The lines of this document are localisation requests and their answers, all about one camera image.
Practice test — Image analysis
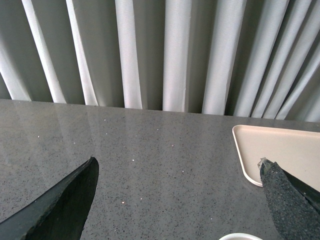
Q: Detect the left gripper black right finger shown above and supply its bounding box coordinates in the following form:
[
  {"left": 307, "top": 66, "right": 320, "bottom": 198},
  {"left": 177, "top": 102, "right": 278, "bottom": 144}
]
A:
[{"left": 257, "top": 157, "right": 320, "bottom": 240}]

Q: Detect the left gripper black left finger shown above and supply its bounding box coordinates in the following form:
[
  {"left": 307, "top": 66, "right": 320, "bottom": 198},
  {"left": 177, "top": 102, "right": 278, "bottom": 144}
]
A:
[{"left": 0, "top": 157, "right": 99, "bottom": 240}]

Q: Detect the white smiley face mug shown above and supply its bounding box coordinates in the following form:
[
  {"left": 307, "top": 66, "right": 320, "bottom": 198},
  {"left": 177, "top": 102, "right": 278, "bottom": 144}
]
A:
[{"left": 219, "top": 232, "right": 262, "bottom": 240}]

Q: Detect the cream rectangular tray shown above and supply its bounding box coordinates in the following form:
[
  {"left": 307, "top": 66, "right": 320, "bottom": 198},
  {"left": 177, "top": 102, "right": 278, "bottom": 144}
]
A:
[{"left": 232, "top": 125, "right": 320, "bottom": 191}]

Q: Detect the grey pleated curtain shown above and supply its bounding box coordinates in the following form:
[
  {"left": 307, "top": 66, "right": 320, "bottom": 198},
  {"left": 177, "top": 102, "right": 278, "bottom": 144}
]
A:
[{"left": 0, "top": 0, "right": 320, "bottom": 122}]

